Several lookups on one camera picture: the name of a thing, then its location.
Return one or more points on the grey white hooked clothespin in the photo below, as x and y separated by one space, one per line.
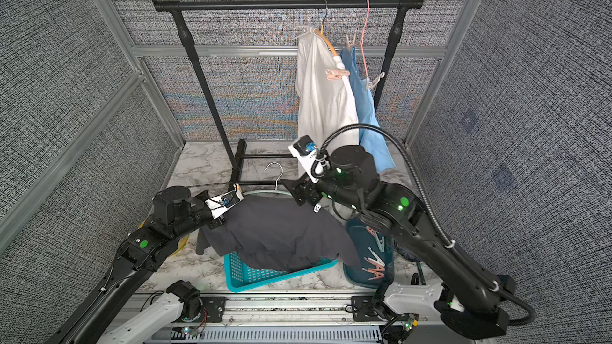
304 30

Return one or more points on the dark teal clothespin tray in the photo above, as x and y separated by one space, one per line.
362 240

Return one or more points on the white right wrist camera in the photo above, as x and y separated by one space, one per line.
306 151

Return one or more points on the pink clothes hanger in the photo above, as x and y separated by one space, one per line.
362 39

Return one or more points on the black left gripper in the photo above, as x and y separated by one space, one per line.
217 222

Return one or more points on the mint green hanger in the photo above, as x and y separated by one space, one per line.
276 190

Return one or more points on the black clothes rack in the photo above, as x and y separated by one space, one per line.
177 8

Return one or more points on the beige clothespin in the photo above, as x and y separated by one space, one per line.
372 83

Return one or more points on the pile of pastel clothespins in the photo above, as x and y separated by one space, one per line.
378 264

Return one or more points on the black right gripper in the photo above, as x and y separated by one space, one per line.
305 190

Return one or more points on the white t-shirt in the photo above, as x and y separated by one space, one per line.
324 106

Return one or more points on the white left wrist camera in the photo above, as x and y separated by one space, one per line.
222 203

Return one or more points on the dark grey garment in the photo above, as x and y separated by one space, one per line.
277 234

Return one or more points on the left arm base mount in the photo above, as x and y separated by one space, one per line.
209 308

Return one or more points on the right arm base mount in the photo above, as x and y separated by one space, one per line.
362 310

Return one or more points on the light blue t-shirt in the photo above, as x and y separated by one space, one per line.
373 142

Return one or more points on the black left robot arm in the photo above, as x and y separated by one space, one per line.
176 213

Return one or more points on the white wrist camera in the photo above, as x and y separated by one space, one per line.
306 151
222 203

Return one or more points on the yellow bamboo steamer basket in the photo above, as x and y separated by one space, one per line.
181 243

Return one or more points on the teal plastic basket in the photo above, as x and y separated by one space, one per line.
240 277

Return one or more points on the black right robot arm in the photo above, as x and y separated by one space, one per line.
460 300

